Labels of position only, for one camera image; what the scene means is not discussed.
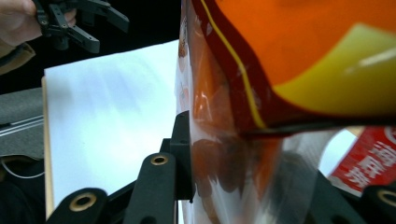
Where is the white table mat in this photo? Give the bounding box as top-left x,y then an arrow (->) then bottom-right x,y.
43,39 -> 359,218

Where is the thin white cable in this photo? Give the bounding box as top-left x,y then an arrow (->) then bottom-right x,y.
0,158 -> 46,180

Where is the orange clear seasoning packet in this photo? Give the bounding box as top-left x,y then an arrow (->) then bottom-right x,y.
176,0 -> 396,224

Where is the large black red packet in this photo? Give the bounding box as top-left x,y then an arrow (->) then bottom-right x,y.
328,125 -> 396,198

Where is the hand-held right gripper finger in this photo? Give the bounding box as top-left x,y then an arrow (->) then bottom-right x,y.
161,110 -> 196,202

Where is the aluminium floor rail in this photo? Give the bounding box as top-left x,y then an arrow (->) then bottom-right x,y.
0,115 -> 45,136

